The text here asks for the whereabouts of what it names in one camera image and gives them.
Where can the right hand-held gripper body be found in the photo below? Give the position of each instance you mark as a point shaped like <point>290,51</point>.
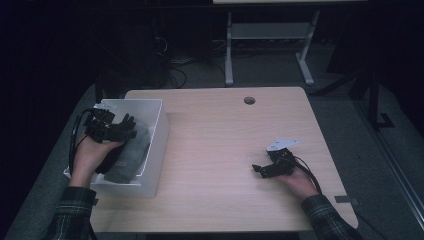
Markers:
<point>281,160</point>

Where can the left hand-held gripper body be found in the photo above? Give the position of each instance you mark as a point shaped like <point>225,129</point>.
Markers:
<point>101,128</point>

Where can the white storage box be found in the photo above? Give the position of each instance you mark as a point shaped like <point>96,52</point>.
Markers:
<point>156,140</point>

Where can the gray knit sweater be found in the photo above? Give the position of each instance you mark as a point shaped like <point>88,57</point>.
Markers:
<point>131,153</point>

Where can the person's right hand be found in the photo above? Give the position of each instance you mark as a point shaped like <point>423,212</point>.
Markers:
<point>300,183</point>

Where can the person's left hand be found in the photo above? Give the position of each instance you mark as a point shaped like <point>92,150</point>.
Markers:
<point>87,160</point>

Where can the gray tape strip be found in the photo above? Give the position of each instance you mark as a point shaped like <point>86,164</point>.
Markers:
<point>346,200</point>

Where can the black floor stand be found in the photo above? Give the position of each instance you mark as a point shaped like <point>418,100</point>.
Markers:
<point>373,96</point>

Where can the metal floor rail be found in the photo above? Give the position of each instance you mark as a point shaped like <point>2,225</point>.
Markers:
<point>393,166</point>

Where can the white metal frame table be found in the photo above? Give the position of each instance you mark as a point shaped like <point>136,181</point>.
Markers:
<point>270,30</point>

